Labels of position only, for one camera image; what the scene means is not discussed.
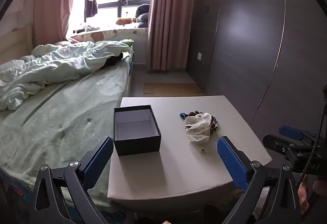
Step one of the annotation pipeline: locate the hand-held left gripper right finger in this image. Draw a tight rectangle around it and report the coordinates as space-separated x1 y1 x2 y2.
217 136 300 224

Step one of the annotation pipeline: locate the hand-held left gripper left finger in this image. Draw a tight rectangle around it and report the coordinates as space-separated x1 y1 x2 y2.
33 136 114 224

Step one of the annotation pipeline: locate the black cloth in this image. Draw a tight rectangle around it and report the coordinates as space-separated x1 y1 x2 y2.
105 52 125 67

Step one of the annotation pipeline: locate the printed windowsill mat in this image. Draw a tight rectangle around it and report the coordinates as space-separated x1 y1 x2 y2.
66 25 149 44

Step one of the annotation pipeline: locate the flat cardboard sheet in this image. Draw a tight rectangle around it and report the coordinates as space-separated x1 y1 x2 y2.
142 82 205 97

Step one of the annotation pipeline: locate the white crumpled cloth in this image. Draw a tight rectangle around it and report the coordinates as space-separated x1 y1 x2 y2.
184 112 213 143

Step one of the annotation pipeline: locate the brown bead bracelet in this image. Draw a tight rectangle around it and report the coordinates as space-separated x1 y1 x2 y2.
188 111 219 135

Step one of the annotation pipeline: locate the pale green quilt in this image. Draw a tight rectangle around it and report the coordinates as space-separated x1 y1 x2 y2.
0 40 135 111

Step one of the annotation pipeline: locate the bed with green sheet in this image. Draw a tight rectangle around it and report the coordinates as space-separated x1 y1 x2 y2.
0 57 135 215

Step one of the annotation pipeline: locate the pink curtain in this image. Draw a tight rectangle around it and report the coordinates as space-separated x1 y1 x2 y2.
33 0 80 44
147 0 195 71

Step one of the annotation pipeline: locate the person's right hand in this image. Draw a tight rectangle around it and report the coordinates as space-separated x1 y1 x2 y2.
298 180 327 217

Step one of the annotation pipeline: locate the beige headboard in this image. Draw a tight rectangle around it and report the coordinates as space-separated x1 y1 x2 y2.
0 23 34 66

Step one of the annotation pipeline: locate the orange plush toy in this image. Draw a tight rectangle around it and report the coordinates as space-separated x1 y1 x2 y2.
116 18 137 25

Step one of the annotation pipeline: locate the black jewelry box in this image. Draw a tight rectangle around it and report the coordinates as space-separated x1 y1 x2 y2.
113 105 162 157

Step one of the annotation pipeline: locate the grey wardrobe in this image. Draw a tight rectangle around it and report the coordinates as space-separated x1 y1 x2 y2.
185 0 327 139

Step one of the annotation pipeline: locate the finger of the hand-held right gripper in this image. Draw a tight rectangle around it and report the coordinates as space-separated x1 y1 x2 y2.
278 126 318 144
263 134 306 160

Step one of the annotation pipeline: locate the dark blue cushion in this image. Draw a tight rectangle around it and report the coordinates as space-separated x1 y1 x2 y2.
135 4 151 28

